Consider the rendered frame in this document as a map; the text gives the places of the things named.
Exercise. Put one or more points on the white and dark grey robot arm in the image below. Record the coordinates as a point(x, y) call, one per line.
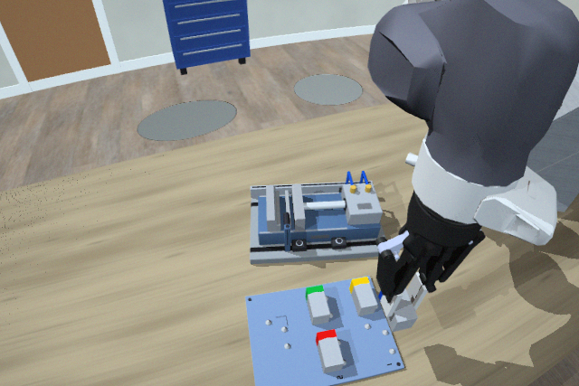
point(488, 77)

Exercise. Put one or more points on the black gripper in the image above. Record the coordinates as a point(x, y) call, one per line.
point(423, 228)

